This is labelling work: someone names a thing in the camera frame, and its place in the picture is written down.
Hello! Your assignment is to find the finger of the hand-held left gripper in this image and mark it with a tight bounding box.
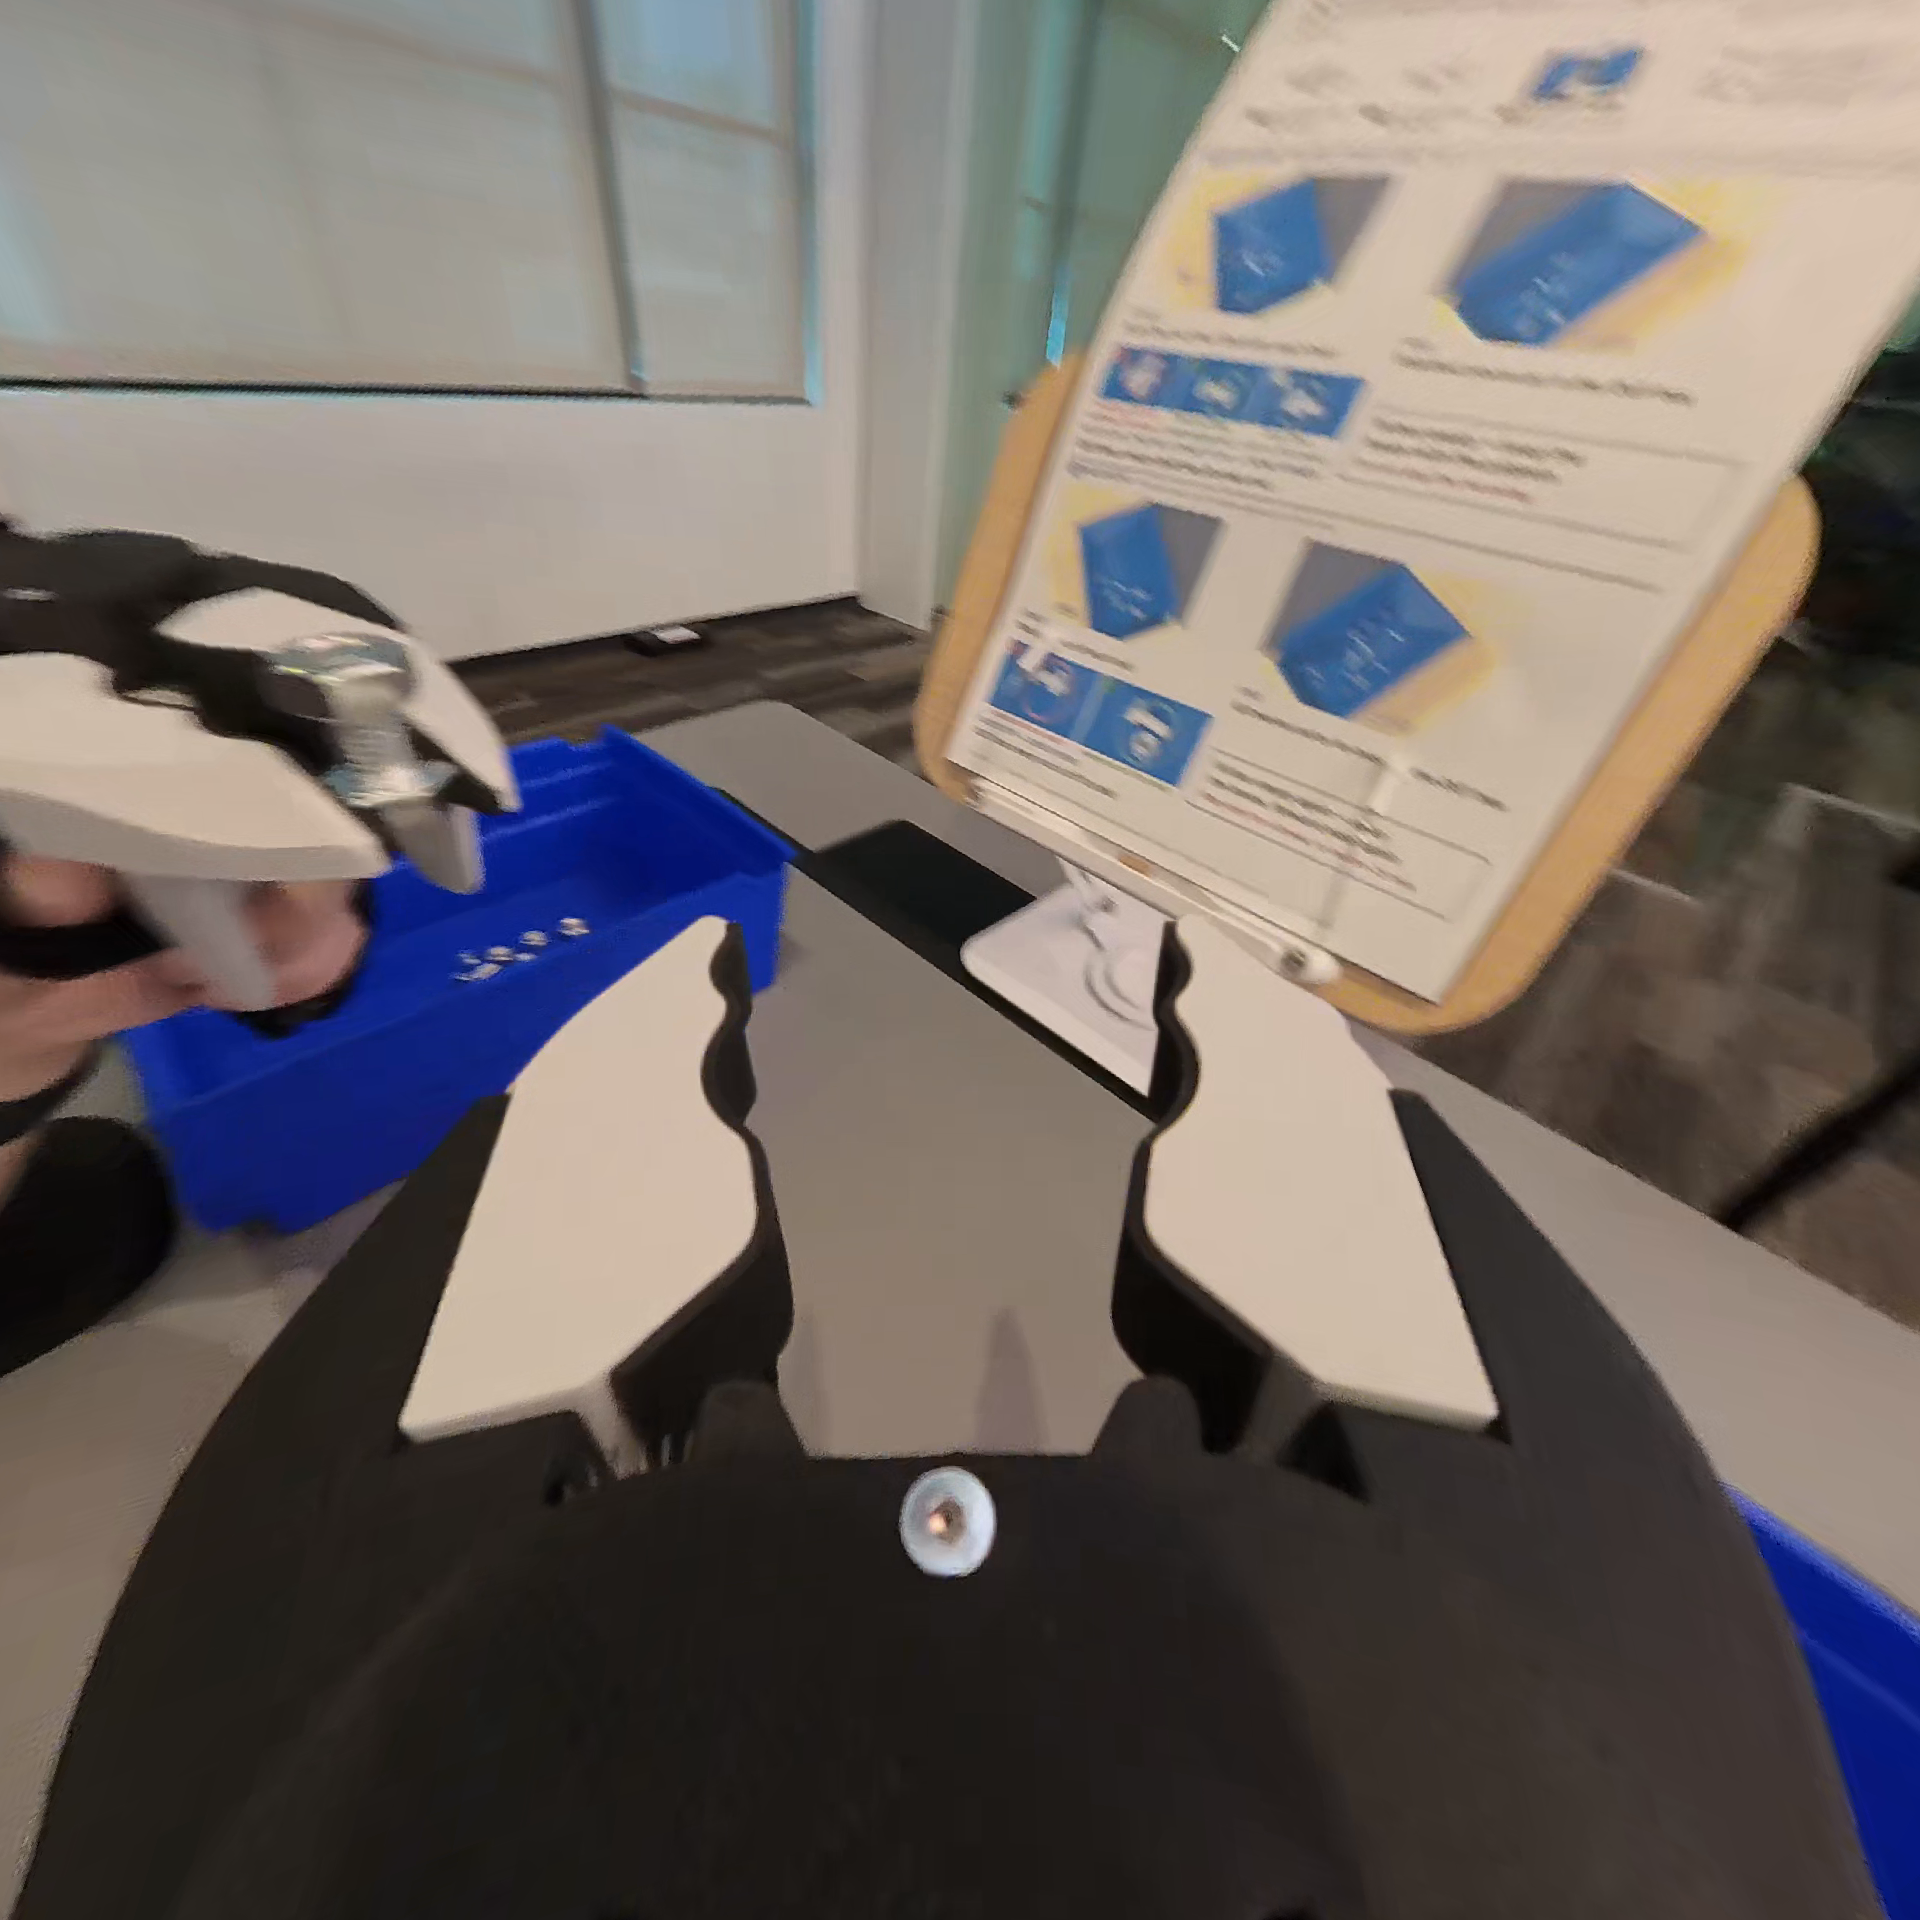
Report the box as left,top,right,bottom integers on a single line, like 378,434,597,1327
150,589,521,897
0,653,394,889

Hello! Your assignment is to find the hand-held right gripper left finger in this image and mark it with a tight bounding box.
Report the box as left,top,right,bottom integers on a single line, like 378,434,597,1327
398,915,794,1469

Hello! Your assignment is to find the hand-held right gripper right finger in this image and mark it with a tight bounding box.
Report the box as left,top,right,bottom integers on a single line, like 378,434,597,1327
1114,915,1505,1442

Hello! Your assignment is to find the large silver hex bolt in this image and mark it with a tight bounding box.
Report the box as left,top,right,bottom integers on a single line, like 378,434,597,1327
270,633,453,805

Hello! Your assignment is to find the blue plastic parts bin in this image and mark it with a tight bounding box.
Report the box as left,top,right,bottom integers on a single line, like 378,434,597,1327
116,726,798,1237
1726,1481,1920,1920

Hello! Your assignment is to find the person's left hand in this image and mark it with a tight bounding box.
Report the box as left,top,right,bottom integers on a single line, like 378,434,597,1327
0,866,370,1119

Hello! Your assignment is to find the white board stand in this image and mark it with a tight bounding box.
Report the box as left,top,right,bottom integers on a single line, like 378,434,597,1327
961,884,1339,1105

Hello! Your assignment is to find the window with white blind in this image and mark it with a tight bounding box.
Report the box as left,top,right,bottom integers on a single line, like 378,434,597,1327
0,0,825,404

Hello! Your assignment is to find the person's black office chair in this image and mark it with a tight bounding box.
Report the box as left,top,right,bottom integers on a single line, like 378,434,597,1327
0,1118,184,1375

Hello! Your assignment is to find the wooden instruction board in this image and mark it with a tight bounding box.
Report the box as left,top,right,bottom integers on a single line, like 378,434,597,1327
914,0,1920,1039

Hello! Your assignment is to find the black desk cable channel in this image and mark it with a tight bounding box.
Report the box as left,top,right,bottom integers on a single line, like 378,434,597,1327
704,780,1163,1119

